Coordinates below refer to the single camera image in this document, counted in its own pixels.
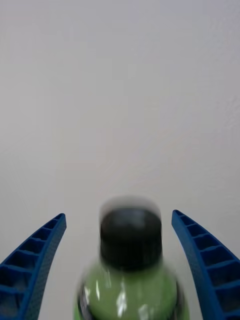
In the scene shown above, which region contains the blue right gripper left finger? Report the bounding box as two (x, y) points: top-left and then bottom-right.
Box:
(0, 212), (67, 320)

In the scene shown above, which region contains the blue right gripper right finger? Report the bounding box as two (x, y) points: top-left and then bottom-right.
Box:
(171, 209), (240, 320)

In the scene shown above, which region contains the green bottle with black cap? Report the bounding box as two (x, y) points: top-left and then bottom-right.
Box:
(72, 195), (191, 320)

